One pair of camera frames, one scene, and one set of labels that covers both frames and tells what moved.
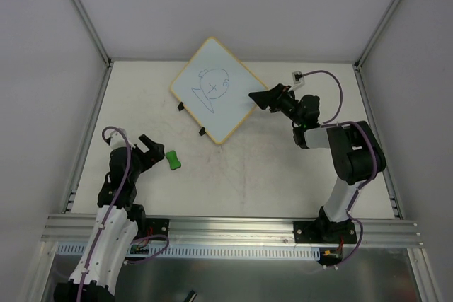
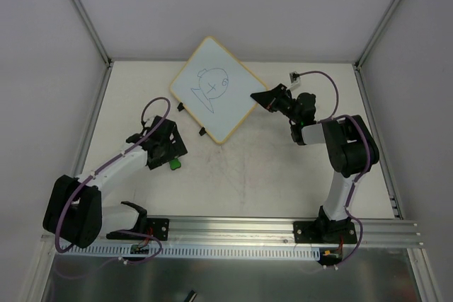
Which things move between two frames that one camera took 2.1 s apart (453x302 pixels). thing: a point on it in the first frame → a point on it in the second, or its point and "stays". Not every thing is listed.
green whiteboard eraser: [173, 159] stays
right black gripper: [277, 97] stays
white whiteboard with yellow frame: [215, 87] stays
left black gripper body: [144, 153] → [175, 144]
